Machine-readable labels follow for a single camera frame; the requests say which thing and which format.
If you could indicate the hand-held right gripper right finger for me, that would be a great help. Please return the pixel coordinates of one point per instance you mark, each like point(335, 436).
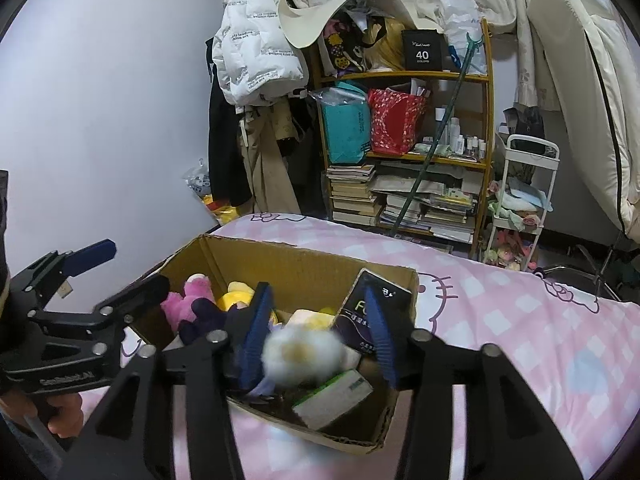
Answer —
point(384, 340)

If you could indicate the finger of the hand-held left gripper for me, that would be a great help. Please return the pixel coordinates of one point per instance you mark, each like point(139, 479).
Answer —
point(90, 255)
point(140, 297)

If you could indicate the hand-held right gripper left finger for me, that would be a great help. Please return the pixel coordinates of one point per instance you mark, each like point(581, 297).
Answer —
point(255, 340)

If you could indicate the black tissue packet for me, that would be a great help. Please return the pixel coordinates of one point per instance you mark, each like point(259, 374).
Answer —
point(356, 310)

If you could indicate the white fluffy plush toy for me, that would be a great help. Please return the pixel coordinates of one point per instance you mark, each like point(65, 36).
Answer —
point(300, 355)

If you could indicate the pink plush toy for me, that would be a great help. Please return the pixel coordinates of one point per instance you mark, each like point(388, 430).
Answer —
point(190, 297)

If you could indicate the purple plush doll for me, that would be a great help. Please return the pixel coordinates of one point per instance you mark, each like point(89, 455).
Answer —
point(202, 315)

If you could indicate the green and white tissue packet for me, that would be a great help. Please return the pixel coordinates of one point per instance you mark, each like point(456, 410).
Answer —
point(330, 400)

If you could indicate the cardboard box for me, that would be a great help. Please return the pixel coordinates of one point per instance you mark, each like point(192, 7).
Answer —
point(300, 265)

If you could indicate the person's left hand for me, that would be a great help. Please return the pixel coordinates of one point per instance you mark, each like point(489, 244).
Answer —
point(65, 410)

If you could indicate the yellow plush toy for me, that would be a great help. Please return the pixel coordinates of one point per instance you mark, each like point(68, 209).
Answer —
point(237, 294)

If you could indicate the pink cat printed blanket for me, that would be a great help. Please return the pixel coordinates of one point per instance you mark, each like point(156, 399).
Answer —
point(500, 320)

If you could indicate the plastic bag with toys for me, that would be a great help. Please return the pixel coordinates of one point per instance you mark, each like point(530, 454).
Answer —
point(225, 212)

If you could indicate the printed plastic bag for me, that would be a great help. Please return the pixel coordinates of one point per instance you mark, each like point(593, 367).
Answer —
point(197, 180)

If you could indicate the pile of books and magazines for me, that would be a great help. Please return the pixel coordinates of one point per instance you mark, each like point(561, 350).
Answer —
point(440, 215)

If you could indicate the stack of old books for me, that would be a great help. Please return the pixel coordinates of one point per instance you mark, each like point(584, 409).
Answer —
point(352, 195)

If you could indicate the black hanging coat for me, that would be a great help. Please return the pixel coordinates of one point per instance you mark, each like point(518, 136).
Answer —
point(222, 160)

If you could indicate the beige hanging trousers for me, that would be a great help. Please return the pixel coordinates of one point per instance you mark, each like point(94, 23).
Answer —
point(265, 170)

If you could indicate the group of cosmetic bottles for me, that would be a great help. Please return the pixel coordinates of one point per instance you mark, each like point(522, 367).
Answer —
point(457, 140)

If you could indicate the teal shopping bag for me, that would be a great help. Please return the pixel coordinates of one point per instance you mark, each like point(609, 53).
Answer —
point(345, 130)

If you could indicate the green pole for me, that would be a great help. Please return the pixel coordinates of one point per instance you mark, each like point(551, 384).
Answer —
point(440, 130)

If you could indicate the red gift bag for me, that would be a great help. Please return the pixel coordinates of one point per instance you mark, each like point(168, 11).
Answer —
point(395, 122)

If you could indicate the white trolley cart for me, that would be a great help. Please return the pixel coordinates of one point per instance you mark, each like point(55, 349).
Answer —
point(533, 138)

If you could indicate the black bag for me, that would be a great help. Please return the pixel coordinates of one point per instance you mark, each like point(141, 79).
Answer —
point(525, 122)

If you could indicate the white puffer jacket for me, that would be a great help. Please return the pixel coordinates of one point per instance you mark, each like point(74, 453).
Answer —
point(250, 50)

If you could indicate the wooden shelf rack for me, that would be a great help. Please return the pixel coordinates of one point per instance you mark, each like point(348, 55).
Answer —
point(400, 76)

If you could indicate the cartoon printed dark bag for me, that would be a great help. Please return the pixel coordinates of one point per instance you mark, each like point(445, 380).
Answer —
point(342, 55)

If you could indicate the black box with white print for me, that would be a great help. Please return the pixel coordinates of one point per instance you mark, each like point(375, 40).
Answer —
point(421, 52)

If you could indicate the tan bag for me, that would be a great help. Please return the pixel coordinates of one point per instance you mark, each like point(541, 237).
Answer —
point(385, 45)

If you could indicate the cream wide brim hat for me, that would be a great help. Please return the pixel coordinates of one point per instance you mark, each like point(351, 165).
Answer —
point(310, 20)

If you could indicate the white plastic bag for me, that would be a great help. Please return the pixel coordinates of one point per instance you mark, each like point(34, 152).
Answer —
point(460, 15)

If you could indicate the cream folded mattress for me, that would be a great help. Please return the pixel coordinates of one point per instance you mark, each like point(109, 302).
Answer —
point(575, 60)

